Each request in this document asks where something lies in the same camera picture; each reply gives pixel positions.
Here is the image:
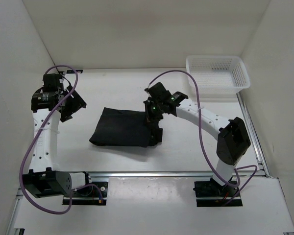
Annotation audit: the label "black trousers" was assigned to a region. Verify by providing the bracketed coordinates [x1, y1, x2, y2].
[89, 107, 163, 148]

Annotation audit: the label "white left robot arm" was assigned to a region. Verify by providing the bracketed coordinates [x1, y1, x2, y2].
[22, 88, 93, 198]

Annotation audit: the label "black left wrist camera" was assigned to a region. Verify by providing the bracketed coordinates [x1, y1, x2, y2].
[43, 73, 64, 93]

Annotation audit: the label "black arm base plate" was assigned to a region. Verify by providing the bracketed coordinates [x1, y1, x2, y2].
[72, 181, 108, 206]

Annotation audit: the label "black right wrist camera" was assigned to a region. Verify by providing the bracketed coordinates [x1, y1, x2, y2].
[147, 82, 172, 100]

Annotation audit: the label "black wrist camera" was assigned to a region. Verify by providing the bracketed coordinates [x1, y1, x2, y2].
[147, 82, 172, 100]
[43, 73, 64, 93]

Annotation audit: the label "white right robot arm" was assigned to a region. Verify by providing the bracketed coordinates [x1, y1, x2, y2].
[144, 89, 251, 196]

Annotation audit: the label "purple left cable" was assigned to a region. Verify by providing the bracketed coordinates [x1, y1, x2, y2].
[19, 65, 103, 215]

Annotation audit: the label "white plastic basket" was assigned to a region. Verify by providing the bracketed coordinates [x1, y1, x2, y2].
[186, 55, 250, 97]

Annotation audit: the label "aluminium frame rail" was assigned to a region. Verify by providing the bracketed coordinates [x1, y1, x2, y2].
[85, 170, 268, 179]

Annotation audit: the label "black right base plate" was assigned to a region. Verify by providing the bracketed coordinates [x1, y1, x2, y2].
[193, 180, 243, 208]

